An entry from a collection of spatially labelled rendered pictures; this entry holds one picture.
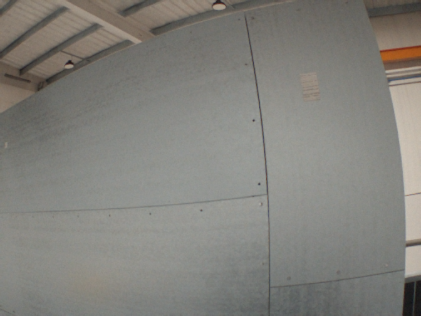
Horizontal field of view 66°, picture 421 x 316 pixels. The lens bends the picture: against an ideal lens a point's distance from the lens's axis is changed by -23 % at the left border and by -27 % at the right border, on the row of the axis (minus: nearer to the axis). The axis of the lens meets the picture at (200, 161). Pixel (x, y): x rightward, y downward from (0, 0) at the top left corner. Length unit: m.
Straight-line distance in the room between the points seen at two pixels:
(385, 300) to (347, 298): 0.12
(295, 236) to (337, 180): 0.18
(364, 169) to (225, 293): 0.50
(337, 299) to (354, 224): 0.20
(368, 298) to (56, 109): 1.36
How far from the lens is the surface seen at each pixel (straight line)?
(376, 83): 1.03
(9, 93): 12.93
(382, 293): 1.00
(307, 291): 1.03
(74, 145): 1.49
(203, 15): 10.26
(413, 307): 5.67
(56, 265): 1.60
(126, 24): 10.14
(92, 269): 1.42
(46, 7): 10.04
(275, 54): 1.12
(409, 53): 9.75
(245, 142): 1.08
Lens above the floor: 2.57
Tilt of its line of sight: 10 degrees up
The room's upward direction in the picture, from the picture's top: 3 degrees counter-clockwise
